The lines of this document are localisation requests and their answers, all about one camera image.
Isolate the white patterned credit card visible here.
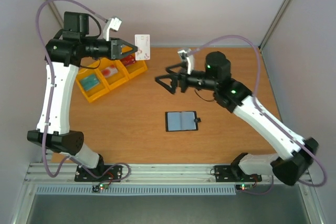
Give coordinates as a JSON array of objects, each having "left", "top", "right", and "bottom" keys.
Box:
[{"left": 134, "top": 35, "right": 150, "bottom": 61}]

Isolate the black leather card holder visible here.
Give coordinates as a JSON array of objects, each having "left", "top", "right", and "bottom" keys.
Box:
[{"left": 165, "top": 111, "right": 201, "bottom": 132}]

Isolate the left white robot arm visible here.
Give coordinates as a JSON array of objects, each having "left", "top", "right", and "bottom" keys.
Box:
[{"left": 27, "top": 12, "right": 138, "bottom": 181}]

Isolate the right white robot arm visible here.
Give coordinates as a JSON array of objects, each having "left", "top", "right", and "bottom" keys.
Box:
[{"left": 155, "top": 50, "right": 319, "bottom": 186}]

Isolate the dark red card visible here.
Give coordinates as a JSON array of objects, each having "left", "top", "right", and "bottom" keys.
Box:
[{"left": 120, "top": 55, "right": 137, "bottom": 67}]

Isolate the white red card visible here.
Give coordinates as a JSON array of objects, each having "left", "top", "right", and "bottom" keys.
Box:
[{"left": 101, "top": 65, "right": 119, "bottom": 79}]

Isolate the teal card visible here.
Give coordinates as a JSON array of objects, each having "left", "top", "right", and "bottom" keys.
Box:
[{"left": 79, "top": 74, "right": 100, "bottom": 91}]

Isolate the yellow bin right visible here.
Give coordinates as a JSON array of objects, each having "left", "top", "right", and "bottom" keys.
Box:
[{"left": 125, "top": 60, "right": 148, "bottom": 79}]

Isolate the yellow bin middle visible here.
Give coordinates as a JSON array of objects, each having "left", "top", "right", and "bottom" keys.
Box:
[{"left": 98, "top": 58, "right": 129, "bottom": 91}]

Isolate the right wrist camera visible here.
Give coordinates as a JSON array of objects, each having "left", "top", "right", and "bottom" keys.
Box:
[{"left": 177, "top": 48, "right": 195, "bottom": 75}]

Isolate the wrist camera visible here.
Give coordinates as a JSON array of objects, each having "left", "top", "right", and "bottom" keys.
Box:
[
  {"left": 177, "top": 48, "right": 195, "bottom": 75},
  {"left": 102, "top": 16, "right": 122, "bottom": 41}
]

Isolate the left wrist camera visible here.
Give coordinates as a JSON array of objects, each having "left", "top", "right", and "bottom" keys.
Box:
[{"left": 102, "top": 16, "right": 122, "bottom": 41}]

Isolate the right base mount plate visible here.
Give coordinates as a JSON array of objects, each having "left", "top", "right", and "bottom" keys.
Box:
[{"left": 211, "top": 165, "right": 262, "bottom": 183}]

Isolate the base mount plate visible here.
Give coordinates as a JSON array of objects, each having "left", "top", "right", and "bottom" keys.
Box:
[
  {"left": 74, "top": 165, "right": 123, "bottom": 182},
  {"left": 211, "top": 165, "right": 262, "bottom": 183}
]

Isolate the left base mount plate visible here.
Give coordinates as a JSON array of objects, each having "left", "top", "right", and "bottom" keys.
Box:
[{"left": 74, "top": 165, "right": 123, "bottom": 182}]

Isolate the grey slotted cable duct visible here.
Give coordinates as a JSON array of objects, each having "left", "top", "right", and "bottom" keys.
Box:
[{"left": 36, "top": 185, "right": 236, "bottom": 196}]

